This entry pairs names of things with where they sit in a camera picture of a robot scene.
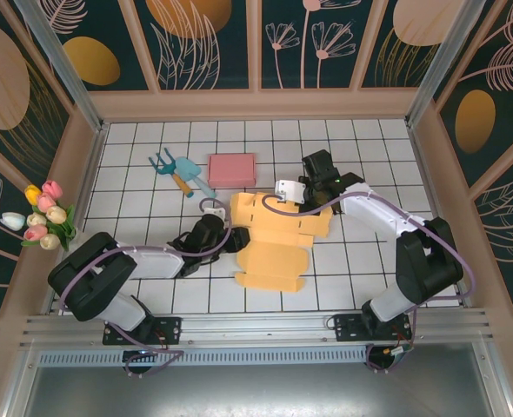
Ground yellow paper box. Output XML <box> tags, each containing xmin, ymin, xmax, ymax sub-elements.
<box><xmin>230</xmin><ymin>190</ymin><xmax>332</xmax><ymax>293</ymax></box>

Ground aluminium mounting rail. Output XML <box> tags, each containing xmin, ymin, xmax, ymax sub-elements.
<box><xmin>19</xmin><ymin>308</ymin><xmax>495</xmax><ymax>351</ymax></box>

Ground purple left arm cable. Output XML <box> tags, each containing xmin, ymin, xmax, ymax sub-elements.
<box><xmin>58</xmin><ymin>197</ymin><xmax>234</xmax><ymax>379</ymax></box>

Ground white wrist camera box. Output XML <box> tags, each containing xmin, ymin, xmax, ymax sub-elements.
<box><xmin>275</xmin><ymin>179</ymin><xmax>305</xmax><ymax>204</ymax></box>
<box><xmin>202</xmin><ymin>206</ymin><xmax>228</xmax><ymax>223</ymax></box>

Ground slotted grey cable duct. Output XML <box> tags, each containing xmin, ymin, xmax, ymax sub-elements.
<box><xmin>37</xmin><ymin>345</ymin><xmax>370</xmax><ymax>368</ymax></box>

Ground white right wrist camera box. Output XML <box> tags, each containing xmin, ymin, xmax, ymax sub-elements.
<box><xmin>275</xmin><ymin>179</ymin><xmax>305</xmax><ymax>204</ymax></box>

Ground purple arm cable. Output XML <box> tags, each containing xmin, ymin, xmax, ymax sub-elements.
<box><xmin>58</xmin><ymin>197</ymin><xmax>234</xmax><ymax>379</ymax></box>
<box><xmin>263</xmin><ymin>193</ymin><xmax>476</xmax><ymax>374</ymax></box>

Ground artificial tulip bouquet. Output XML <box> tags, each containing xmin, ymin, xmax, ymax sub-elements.
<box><xmin>0</xmin><ymin>180</ymin><xmax>78</xmax><ymax>252</ymax></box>

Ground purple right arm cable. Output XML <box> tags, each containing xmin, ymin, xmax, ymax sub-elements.
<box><xmin>263</xmin><ymin>193</ymin><xmax>476</xmax><ymax>374</ymax></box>

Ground dark wall panel, pink flowers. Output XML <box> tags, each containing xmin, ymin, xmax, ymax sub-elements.
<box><xmin>256</xmin><ymin>0</ymin><xmax>360</xmax><ymax>92</ymax></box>

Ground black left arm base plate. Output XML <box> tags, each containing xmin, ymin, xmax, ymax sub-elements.
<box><xmin>103</xmin><ymin>315</ymin><xmax>183</xmax><ymax>347</ymax></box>

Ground dark wall panel, pale disc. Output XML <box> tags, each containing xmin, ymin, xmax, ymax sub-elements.
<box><xmin>360</xmin><ymin>0</ymin><xmax>453</xmax><ymax>90</ymax></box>

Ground blue garden trowel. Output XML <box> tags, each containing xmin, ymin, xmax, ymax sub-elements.
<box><xmin>174</xmin><ymin>156</ymin><xmax>218</xmax><ymax>200</ymax></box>

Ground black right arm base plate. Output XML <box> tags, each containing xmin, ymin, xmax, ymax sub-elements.
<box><xmin>333</xmin><ymin>312</ymin><xmax>414</xmax><ymax>344</ymax></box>

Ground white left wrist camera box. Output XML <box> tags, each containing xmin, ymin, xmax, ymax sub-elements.
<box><xmin>202</xmin><ymin>206</ymin><xmax>228</xmax><ymax>223</ymax></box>

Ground aluminium frame post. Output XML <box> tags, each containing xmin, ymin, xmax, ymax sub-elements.
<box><xmin>15</xmin><ymin>0</ymin><xmax>110</xmax><ymax>134</ymax></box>
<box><xmin>405</xmin><ymin>0</ymin><xmax>486</xmax><ymax>127</ymax></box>

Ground pink paper box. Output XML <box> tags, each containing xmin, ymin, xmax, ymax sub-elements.
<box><xmin>207</xmin><ymin>152</ymin><xmax>257</xmax><ymax>188</ymax></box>

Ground teal garden fork, wooden handle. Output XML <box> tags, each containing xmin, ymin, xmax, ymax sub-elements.
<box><xmin>148</xmin><ymin>147</ymin><xmax>196</xmax><ymax>200</ymax></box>

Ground dark wall panel, gold oval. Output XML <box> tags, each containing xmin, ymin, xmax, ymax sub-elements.
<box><xmin>50</xmin><ymin>0</ymin><xmax>156</xmax><ymax>92</ymax></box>

